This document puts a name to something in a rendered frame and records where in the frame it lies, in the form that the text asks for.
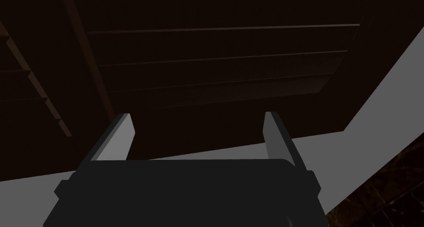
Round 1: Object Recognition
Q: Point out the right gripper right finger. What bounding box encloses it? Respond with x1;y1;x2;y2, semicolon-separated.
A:
263;111;308;172

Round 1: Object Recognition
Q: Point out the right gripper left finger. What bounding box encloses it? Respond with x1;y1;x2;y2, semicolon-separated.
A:
80;113;136;165

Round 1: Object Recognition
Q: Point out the dark brown drawer cabinet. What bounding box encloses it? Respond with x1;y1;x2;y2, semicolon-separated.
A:
0;0;424;182

